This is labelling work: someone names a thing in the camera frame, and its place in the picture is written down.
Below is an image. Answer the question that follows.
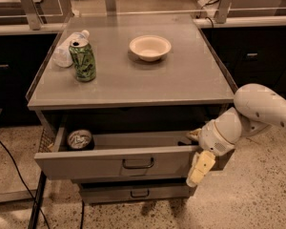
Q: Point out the grey bottom drawer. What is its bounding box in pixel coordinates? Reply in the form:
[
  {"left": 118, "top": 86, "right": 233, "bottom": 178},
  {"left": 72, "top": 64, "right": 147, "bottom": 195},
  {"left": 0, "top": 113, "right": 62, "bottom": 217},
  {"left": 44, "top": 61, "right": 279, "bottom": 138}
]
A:
[{"left": 79, "top": 178, "right": 196, "bottom": 204}]

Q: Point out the grey top drawer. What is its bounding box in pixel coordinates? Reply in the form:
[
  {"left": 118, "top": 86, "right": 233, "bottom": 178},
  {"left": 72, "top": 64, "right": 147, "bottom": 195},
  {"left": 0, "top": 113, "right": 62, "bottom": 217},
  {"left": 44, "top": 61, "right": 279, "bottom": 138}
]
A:
[{"left": 35, "top": 127, "right": 202, "bottom": 183}]

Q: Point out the round can inside drawer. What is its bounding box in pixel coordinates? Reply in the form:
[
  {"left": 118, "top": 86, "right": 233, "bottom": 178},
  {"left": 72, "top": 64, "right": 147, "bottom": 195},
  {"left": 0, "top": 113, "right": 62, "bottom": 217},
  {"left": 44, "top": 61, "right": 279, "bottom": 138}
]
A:
[{"left": 67, "top": 129, "right": 94, "bottom": 151}]

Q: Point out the middle metal bracket post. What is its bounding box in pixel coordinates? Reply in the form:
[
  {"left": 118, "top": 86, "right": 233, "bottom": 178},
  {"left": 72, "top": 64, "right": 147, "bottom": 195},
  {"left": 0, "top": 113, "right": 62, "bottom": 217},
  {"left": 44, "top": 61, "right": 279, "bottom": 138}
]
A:
[{"left": 103, "top": 0, "right": 118, "bottom": 17}]

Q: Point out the metal bracket post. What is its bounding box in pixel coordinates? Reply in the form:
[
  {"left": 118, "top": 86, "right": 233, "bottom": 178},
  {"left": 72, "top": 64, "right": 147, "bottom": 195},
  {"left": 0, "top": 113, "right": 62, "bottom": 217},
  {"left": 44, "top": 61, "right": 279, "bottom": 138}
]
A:
[
  {"left": 20, "top": 0, "right": 41, "bottom": 31},
  {"left": 103, "top": 0, "right": 118, "bottom": 17},
  {"left": 214, "top": 0, "right": 232, "bottom": 24}
]

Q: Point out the left metal bracket post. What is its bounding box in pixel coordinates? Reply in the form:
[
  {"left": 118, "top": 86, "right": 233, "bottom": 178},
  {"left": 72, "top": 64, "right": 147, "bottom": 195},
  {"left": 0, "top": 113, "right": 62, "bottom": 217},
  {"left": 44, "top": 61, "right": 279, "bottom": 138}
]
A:
[{"left": 20, "top": 0, "right": 41, "bottom": 31}]

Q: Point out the right metal bracket post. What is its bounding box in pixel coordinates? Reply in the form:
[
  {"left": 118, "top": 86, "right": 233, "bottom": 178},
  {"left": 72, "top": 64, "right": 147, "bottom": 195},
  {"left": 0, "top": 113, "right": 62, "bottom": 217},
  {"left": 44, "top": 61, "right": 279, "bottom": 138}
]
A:
[{"left": 214, "top": 0, "right": 232, "bottom": 24}]

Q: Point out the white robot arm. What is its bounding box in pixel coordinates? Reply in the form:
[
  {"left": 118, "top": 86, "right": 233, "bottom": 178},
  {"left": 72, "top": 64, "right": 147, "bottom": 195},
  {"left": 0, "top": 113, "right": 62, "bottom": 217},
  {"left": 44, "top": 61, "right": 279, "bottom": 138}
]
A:
[{"left": 186, "top": 84, "right": 286, "bottom": 187}]

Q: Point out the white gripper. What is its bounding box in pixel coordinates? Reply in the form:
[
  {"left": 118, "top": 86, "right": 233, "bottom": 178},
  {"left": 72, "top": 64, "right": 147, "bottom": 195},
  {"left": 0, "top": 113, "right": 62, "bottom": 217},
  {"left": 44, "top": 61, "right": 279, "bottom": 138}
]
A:
[{"left": 186, "top": 107, "right": 242, "bottom": 188}]

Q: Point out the dark background counter cabinet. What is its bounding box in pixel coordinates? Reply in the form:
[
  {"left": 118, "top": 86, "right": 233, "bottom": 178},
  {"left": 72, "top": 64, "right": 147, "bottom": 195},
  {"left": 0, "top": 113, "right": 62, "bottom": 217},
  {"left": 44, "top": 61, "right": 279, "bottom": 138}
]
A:
[{"left": 0, "top": 16, "right": 286, "bottom": 128}]

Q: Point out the wire mesh basket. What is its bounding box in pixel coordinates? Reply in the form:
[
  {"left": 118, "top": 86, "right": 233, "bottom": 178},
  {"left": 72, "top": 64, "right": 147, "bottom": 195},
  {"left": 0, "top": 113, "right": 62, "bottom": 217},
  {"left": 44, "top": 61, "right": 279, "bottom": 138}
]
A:
[{"left": 38, "top": 129, "right": 54, "bottom": 153}]

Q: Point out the green soda can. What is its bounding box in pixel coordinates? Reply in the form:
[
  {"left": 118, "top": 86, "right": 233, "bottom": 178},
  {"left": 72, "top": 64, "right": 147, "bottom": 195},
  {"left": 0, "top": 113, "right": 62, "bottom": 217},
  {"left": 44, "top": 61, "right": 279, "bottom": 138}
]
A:
[{"left": 69, "top": 38, "right": 96, "bottom": 82}]

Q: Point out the grey metal drawer cabinet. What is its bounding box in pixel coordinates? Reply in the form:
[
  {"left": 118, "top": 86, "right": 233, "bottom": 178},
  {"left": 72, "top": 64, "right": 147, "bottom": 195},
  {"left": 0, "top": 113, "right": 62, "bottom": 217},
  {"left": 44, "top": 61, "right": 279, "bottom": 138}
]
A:
[{"left": 28, "top": 14, "right": 236, "bottom": 203}]

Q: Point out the white round bowl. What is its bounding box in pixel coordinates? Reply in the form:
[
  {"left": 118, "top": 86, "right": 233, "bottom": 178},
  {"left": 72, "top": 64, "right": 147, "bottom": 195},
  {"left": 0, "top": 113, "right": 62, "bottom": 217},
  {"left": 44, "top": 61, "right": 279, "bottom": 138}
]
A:
[{"left": 129, "top": 35, "right": 172, "bottom": 62}]

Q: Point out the grey drawer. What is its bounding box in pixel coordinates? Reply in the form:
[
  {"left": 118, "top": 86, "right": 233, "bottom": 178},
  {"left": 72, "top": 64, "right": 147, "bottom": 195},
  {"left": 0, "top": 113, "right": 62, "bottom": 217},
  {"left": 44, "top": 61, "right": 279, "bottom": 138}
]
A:
[
  {"left": 35, "top": 127, "right": 202, "bottom": 183},
  {"left": 79, "top": 178, "right": 196, "bottom": 204},
  {"left": 71, "top": 177, "right": 186, "bottom": 184}
]

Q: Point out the clear plastic water bottle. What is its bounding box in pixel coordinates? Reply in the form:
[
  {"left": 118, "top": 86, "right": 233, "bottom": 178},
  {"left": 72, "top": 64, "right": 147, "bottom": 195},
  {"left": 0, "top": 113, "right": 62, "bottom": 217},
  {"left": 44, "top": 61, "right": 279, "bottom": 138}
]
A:
[{"left": 52, "top": 30, "right": 90, "bottom": 68}]

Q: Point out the black floor cable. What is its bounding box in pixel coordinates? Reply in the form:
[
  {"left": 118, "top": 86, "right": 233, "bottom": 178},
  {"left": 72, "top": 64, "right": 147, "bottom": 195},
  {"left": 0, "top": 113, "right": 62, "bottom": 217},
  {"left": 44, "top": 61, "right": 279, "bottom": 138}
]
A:
[{"left": 0, "top": 133, "right": 51, "bottom": 229}]

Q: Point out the grey middle drawer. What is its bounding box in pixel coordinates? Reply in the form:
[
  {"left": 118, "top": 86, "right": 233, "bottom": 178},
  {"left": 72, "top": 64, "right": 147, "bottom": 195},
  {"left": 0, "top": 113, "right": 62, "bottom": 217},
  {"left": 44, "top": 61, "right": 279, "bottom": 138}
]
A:
[{"left": 71, "top": 177, "right": 186, "bottom": 184}]

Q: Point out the black metal stand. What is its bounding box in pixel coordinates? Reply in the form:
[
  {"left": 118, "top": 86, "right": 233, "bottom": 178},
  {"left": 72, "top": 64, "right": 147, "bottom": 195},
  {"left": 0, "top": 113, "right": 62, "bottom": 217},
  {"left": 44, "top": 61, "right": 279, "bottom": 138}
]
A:
[{"left": 28, "top": 173, "right": 47, "bottom": 229}]

